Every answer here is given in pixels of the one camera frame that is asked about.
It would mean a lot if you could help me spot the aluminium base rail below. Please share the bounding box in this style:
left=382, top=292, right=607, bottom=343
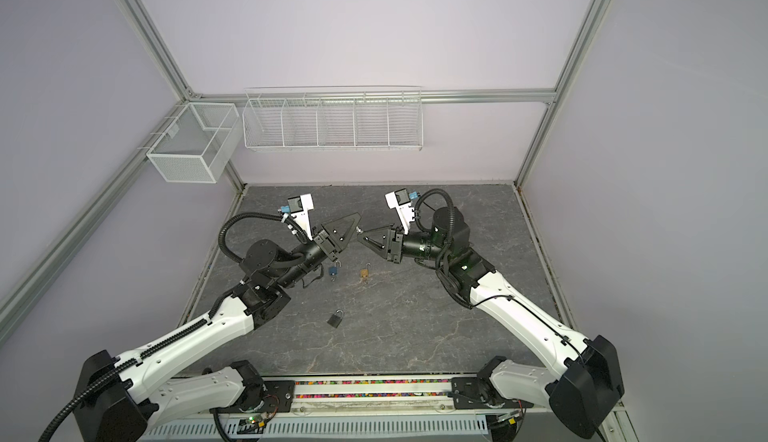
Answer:
left=125, top=371, right=625, bottom=419

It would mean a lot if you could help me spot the dark grey padlock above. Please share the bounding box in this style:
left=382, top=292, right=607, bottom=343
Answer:
left=327, top=309, right=344, bottom=328

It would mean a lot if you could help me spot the white wire wall basket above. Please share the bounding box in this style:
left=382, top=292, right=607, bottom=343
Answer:
left=242, top=86, right=424, bottom=151

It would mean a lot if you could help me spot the white vented cable duct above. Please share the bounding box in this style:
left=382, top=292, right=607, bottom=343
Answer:
left=141, top=414, right=490, bottom=441

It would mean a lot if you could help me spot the white mesh box basket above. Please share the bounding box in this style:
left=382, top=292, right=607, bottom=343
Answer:
left=147, top=102, right=243, bottom=184

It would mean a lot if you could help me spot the blue padlock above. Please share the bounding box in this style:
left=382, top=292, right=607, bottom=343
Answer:
left=328, top=260, right=342, bottom=281

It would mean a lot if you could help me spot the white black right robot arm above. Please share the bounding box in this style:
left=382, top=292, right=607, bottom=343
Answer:
left=357, top=188, right=625, bottom=439

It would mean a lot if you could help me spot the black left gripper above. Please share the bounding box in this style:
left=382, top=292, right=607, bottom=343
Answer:
left=276, top=212, right=360, bottom=290

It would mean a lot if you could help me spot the small brass padlock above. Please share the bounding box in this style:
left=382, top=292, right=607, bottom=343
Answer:
left=360, top=263, right=371, bottom=279

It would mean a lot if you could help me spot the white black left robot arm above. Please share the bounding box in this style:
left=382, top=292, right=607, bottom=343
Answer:
left=40, top=212, right=361, bottom=441

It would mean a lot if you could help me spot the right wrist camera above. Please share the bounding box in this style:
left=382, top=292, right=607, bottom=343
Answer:
left=385, top=188, right=418, bottom=234

